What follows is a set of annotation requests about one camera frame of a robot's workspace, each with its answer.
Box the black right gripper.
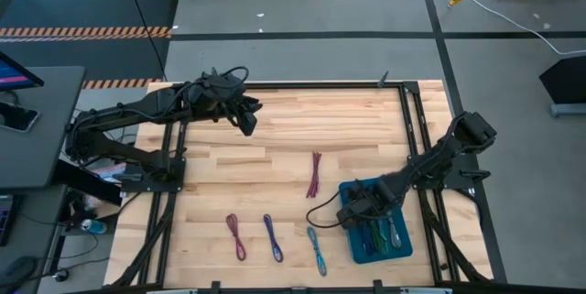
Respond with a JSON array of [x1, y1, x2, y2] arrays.
[[336, 178, 404, 230]]

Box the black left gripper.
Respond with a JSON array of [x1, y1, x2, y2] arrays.
[[201, 72, 264, 137]]

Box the maroon braided USB-C cable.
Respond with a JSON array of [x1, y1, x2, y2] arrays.
[[305, 150, 323, 200]]

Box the blue rectangular tray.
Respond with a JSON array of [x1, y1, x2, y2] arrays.
[[337, 177, 414, 266]]

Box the black hazard-striped floor mat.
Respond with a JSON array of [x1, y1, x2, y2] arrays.
[[0, 0, 180, 90]]

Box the water bottle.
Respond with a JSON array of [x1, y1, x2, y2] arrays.
[[80, 218, 109, 235]]

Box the dark grey desk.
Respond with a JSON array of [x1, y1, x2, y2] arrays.
[[0, 65, 87, 191]]

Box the black smartphone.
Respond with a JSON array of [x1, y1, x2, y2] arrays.
[[0, 100, 41, 133]]

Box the computer monitor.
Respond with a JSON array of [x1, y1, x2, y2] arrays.
[[0, 50, 46, 93]]

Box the black floor stand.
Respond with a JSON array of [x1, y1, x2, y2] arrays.
[[538, 54, 586, 118]]

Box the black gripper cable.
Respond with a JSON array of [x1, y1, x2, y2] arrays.
[[305, 190, 353, 230]]

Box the black aluminium table frame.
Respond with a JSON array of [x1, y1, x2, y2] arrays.
[[109, 81, 505, 294]]

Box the purple cable tie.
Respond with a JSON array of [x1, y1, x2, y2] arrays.
[[225, 212, 247, 262]]

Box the black hanging cable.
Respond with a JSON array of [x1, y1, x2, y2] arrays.
[[121, 0, 168, 82]]

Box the yellow plug with white cable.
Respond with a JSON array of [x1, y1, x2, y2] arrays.
[[447, 0, 586, 57]]

